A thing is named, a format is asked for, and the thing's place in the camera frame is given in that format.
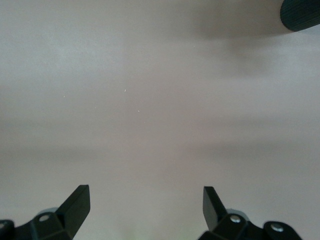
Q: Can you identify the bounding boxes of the black ribbed cylinder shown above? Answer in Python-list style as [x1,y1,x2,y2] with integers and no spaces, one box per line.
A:
[279,0,320,33]

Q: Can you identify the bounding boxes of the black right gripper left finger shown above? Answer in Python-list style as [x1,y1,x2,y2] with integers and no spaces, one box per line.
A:
[0,184,91,240]

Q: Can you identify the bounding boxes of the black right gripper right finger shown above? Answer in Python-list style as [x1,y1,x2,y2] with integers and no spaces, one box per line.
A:
[198,186,302,240]

